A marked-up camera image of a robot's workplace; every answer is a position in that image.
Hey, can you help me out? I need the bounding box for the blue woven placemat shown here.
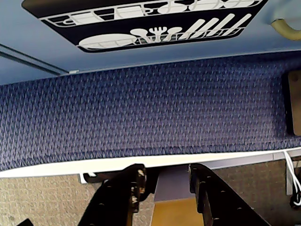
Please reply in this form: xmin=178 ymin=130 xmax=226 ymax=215
xmin=0 ymin=50 xmax=301 ymax=172

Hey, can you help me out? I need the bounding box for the wooden board with dark rim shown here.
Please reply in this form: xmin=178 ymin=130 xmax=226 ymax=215
xmin=283 ymin=70 xmax=301 ymax=137

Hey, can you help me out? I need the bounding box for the black flat bar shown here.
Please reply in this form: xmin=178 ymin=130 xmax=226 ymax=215
xmin=14 ymin=218 xmax=34 ymax=226

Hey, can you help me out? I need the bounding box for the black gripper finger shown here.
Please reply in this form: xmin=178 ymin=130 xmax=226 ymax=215
xmin=189 ymin=163 xmax=271 ymax=226
xmin=77 ymin=163 xmax=147 ymax=226

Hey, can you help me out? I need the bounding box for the white cable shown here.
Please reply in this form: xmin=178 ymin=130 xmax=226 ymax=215
xmin=283 ymin=150 xmax=301 ymax=207

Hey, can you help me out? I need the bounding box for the gray and wood table leg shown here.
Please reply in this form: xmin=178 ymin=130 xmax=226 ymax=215
xmin=150 ymin=164 xmax=205 ymax=226

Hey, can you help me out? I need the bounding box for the cream cabinet handle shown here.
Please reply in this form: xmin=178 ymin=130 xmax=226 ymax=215
xmin=270 ymin=18 xmax=301 ymax=41

